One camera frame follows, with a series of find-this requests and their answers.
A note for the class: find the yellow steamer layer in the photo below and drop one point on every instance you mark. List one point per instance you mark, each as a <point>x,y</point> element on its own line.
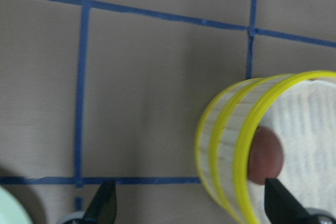
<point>222,146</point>
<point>203,135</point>

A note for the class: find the white steamer liner cloth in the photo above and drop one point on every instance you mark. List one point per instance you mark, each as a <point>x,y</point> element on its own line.
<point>300,110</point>

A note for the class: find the yellow steamer bottom layer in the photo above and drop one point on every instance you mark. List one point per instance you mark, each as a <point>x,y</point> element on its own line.
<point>203,135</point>

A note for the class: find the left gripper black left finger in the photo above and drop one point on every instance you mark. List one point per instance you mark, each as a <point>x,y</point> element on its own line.
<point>103,207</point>

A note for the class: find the brown bun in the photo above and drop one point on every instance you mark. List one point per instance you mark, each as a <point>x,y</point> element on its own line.
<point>266,157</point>

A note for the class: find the yellow steamer top layer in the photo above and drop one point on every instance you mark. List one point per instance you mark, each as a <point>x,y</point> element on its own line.
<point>222,146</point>

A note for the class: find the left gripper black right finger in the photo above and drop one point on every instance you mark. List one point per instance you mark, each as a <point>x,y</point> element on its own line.
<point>282,207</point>

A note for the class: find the light green plate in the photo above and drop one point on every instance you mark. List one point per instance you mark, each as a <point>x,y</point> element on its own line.
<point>11,210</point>

